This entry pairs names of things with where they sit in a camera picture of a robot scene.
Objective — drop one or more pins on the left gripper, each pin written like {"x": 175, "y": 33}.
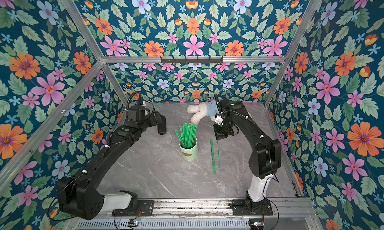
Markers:
{"x": 151, "y": 117}

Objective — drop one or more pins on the bundle of green wrapped straws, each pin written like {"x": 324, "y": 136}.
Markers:
{"x": 187, "y": 135}

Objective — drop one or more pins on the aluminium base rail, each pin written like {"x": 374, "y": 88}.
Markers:
{"x": 219, "y": 207}

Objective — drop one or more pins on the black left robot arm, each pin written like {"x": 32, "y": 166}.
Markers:
{"x": 78, "y": 196}

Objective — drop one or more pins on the light green storage cup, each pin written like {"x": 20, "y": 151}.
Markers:
{"x": 190, "y": 154}

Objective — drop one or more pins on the black wall hook rack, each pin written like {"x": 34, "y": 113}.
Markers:
{"x": 187, "y": 60}

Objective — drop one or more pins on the white vented cable duct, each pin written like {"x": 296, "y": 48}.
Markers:
{"x": 165, "y": 224}

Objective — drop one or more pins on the black remote control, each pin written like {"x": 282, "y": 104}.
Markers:
{"x": 162, "y": 125}

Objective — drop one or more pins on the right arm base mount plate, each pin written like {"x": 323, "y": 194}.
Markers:
{"x": 245, "y": 207}

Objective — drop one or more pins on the white plush teddy bear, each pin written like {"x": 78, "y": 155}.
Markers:
{"x": 202, "y": 110}

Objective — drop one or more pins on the green straw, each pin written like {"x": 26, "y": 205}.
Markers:
{"x": 213, "y": 156}
{"x": 218, "y": 154}

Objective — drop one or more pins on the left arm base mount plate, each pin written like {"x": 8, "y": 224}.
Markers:
{"x": 144, "y": 207}

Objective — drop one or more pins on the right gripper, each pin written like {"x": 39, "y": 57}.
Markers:
{"x": 220, "y": 128}

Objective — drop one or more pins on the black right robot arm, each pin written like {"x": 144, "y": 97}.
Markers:
{"x": 266, "y": 156}

